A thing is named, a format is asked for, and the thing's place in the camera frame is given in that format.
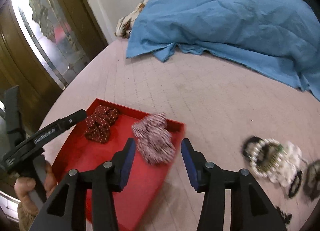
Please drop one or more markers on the leopard print scrunchie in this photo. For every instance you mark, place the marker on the leopard print scrunchie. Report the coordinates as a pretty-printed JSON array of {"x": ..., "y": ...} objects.
[{"x": 269, "y": 158}]

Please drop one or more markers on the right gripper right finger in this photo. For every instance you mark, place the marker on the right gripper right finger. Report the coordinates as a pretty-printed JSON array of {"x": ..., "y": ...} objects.
[{"x": 251, "y": 209}]

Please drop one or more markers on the red white plaid scrunchie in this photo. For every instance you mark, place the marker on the red white plaid scrunchie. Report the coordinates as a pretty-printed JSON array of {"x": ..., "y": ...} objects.
[{"x": 153, "y": 139}]

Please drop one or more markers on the white black-spotted scrunchie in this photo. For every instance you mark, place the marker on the white black-spotted scrunchie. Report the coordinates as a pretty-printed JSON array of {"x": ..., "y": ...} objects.
[{"x": 289, "y": 166}]

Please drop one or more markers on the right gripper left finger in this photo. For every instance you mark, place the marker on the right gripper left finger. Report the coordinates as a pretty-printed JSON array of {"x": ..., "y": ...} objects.
[{"x": 65, "y": 207}]

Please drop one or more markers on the left hand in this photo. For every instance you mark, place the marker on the left hand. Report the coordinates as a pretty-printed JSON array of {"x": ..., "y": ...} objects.
[{"x": 24, "y": 185}]

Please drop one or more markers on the grey sheer scrunchie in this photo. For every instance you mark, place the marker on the grey sheer scrunchie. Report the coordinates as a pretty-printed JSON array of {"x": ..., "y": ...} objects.
[{"x": 312, "y": 180}]

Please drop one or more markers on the wooden glass door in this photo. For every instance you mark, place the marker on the wooden glass door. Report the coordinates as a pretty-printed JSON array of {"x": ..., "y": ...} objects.
[{"x": 45, "y": 44}]

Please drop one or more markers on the blue cloth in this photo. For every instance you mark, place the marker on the blue cloth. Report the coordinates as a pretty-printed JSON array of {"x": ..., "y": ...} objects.
[{"x": 276, "y": 38}]

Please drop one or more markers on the floral brown white cloth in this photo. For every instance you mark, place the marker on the floral brown white cloth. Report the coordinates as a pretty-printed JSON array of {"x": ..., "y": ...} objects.
[{"x": 125, "y": 24}]

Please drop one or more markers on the dark red dotted scrunchie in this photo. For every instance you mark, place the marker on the dark red dotted scrunchie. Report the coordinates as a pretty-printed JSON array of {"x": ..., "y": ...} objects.
[{"x": 99, "y": 124}]

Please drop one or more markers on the brown sleeve left forearm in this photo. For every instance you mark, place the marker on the brown sleeve left forearm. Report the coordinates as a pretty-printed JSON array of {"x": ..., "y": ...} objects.
[{"x": 25, "y": 218}]

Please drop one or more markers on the black rhinestone hair claw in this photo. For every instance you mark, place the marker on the black rhinestone hair claw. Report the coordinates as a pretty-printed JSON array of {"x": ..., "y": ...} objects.
[{"x": 286, "y": 218}]

